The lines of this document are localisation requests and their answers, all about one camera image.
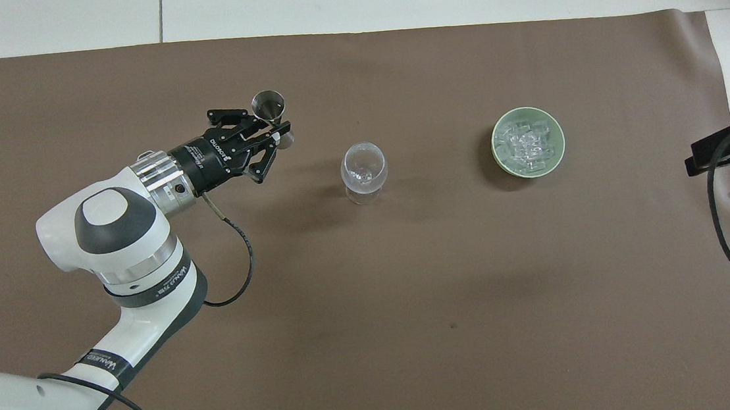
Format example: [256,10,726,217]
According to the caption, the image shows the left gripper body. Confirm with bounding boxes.
[167,127,259,199]

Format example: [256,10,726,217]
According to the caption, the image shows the stainless steel jigger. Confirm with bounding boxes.
[250,88,299,154]

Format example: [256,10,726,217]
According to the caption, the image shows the clear wine glass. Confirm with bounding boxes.
[338,139,392,207]

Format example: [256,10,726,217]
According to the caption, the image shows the clear ice cubes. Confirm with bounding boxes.
[494,116,559,172]

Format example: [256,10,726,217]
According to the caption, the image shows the green ceramic bowl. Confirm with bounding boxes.
[488,103,569,179]

